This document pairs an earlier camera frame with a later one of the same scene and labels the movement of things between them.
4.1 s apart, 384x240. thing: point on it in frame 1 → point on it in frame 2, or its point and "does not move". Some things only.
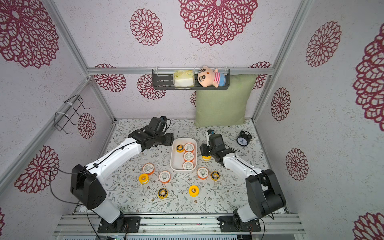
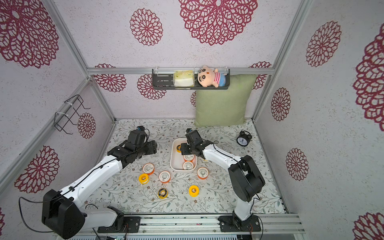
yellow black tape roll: (180, 148) does not move
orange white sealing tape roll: (188, 156) does not move
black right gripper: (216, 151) → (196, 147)
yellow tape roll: (143, 178) does not move
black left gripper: (169, 137) → (152, 145)
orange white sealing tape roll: (188, 165) does not move
